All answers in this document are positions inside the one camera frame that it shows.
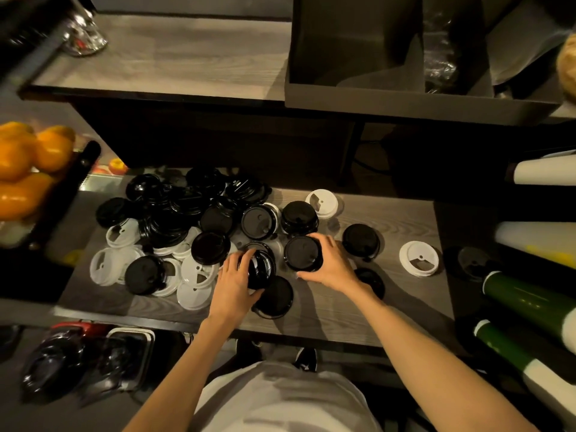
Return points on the person's right hand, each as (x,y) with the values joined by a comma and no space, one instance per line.
(337,269)

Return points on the person's left hand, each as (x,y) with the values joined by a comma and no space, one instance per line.
(231,292)

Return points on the stack of black lids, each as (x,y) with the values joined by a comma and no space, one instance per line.
(299,216)

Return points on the pile of mixed cup lids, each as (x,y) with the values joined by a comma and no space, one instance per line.
(166,220)

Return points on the dark metal organizer box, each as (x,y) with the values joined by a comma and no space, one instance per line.
(342,49)

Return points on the person's right forearm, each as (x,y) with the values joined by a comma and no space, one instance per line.
(427,355)

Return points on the person's left forearm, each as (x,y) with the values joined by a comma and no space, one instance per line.
(189,377)

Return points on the translucent yellow print cup stack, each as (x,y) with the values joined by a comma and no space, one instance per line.
(535,240)

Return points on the white paper cup stack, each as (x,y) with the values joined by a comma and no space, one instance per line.
(544,170)

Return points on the black left shoe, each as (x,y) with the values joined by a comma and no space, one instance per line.
(247,353)

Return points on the black shoe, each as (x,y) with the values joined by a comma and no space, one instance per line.
(247,353)
(306,359)

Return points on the black right shoe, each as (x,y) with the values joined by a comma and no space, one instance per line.
(306,359)

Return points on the white shirt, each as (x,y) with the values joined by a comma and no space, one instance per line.
(279,400)

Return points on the clear plastic bag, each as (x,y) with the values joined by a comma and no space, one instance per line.
(438,58)

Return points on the pile of oranges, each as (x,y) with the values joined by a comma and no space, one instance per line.
(27,166)

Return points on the grey foil pouch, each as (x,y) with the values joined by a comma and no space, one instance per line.
(522,44)

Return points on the chrome flag stand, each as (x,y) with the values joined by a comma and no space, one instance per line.
(83,35)

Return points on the tan crumpled paper bundle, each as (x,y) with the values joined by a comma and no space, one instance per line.
(568,62)

